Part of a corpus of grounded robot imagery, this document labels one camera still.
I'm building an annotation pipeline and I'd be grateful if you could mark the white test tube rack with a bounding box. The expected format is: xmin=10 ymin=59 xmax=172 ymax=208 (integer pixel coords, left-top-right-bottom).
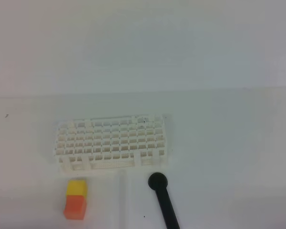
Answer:
xmin=53 ymin=114 xmax=167 ymax=174

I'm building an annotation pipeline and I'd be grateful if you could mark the yellow block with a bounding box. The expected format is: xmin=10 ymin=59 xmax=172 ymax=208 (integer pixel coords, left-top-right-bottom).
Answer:
xmin=66 ymin=179 xmax=88 ymax=197

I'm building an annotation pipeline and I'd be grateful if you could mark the orange block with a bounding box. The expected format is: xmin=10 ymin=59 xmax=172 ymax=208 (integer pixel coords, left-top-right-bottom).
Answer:
xmin=63 ymin=195 xmax=87 ymax=220

